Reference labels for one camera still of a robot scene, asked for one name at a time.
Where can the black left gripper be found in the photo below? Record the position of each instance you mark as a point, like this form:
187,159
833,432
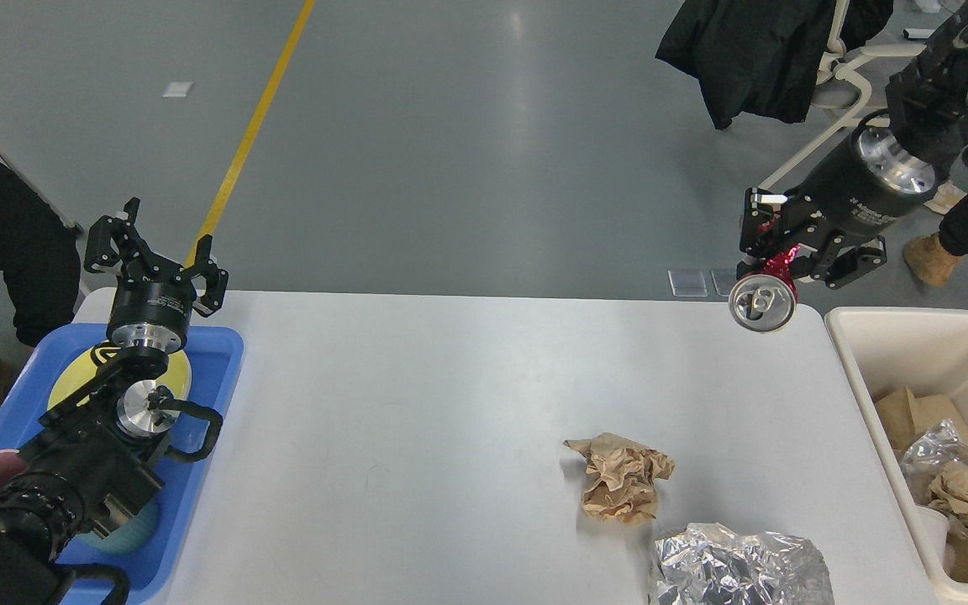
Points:
147,313

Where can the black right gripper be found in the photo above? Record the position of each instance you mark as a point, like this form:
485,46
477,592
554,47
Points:
862,186

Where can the red foil wrapper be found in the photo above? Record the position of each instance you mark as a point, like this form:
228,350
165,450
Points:
764,297

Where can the yellow plate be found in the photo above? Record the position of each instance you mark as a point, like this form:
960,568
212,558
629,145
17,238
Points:
177,377

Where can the aluminium foil sheet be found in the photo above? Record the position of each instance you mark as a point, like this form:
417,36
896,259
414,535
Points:
707,563
925,458

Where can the green grey mug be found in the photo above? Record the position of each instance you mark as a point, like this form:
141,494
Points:
129,537

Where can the brown paper ball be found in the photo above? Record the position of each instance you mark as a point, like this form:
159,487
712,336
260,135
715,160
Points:
622,475

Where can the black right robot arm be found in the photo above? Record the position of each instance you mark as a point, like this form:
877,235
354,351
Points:
830,227

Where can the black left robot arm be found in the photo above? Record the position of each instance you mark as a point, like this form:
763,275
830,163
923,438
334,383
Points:
91,466

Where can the tan boot right side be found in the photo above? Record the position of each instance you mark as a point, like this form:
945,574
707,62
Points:
929,261

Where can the white office chair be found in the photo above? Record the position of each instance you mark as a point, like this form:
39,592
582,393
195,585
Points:
844,93

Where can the person in black clothes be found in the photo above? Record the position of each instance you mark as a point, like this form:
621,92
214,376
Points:
38,261

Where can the black jacket on chair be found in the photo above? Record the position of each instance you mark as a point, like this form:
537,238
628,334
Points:
756,57

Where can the white plastic bin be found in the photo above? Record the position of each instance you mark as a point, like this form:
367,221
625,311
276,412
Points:
885,349

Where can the blue plastic tray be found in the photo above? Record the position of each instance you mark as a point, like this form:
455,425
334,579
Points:
215,354

